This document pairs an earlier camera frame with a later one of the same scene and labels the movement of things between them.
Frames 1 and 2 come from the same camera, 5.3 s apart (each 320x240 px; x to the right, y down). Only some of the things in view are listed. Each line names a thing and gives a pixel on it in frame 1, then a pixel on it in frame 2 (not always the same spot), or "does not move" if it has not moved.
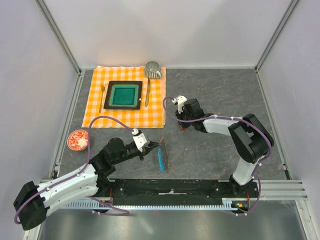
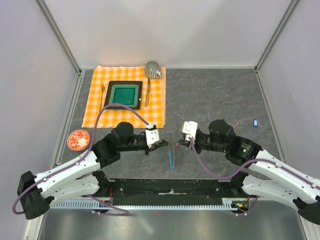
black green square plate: (124, 95) does not move
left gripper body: (132, 153) to (139, 144)
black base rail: (139, 192) does not move
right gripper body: (184, 115) to (202, 141)
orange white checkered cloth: (153, 113) does not move
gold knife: (148, 90) does not move
